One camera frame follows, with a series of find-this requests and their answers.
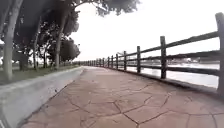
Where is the reddish stone paved path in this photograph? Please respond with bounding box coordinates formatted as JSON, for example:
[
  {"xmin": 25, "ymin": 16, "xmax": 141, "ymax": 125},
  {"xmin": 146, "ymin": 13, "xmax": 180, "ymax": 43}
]
[{"xmin": 18, "ymin": 65, "xmax": 224, "ymax": 128}]

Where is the far shore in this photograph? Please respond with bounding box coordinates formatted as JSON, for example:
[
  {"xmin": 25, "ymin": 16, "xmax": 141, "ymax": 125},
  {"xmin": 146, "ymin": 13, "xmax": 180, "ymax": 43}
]
[{"xmin": 117, "ymin": 57, "xmax": 221, "ymax": 65}]

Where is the row of trees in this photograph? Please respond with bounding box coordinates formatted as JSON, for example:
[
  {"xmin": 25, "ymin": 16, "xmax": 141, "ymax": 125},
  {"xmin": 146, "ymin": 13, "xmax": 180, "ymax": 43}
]
[{"xmin": 0, "ymin": 0, "xmax": 141, "ymax": 82}]

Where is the water surface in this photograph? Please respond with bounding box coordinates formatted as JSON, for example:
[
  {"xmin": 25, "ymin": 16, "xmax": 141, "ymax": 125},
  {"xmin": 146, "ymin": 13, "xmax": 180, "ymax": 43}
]
[{"xmin": 113, "ymin": 61, "xmax": 221, "ymax": 89}]

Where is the grass strip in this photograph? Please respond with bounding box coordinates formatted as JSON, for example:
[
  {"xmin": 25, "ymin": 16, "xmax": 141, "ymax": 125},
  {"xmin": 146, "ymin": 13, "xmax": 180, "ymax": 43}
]
[{"xmin": 0, "ymin": 64, "xmax": 81, "ymax": 86}]

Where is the dark wooden rail fence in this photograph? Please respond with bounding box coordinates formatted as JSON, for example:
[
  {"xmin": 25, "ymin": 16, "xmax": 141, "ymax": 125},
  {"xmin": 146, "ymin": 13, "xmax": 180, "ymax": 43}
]
[{"xmin": 73, "ymin": 12, "xmax": 224, "ymax": 97}]

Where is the grey concrete kerb wall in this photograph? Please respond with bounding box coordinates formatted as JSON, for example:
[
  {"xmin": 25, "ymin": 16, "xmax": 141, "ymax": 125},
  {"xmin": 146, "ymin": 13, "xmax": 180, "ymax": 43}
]
[{"xmin": 0, "ymin": 66, "xmax": 86, "ymax": 128}]

